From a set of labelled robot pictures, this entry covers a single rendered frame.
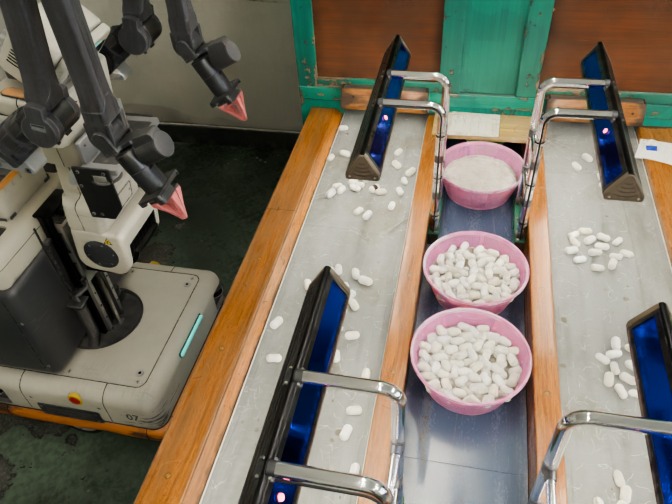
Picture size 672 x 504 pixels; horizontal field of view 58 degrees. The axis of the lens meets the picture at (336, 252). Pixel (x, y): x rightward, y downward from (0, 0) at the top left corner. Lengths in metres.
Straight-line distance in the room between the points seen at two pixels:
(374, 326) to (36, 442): 1.40
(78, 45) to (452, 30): 1.19
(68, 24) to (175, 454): 0.84
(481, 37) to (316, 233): 0.83
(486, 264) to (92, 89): 1.03
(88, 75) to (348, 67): 1.09
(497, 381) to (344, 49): 1.23
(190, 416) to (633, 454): 0.90
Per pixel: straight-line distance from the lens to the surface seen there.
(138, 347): 2.17
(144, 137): 1.32
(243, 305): 1.52
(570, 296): 1.60
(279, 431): 0.89
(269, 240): 1.68
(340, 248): 1.66
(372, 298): 1.53
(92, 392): 2.13
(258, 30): 3.12
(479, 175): 1.95
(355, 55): 2.14
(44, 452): 2.41
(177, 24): 1.65
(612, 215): 1.87
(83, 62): 1.27
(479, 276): 1.60
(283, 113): 3.29
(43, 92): 1.36
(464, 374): 1.40
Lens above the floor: 1.88
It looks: 43 degrees down
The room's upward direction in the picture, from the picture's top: 4 degrees counter-clockwise
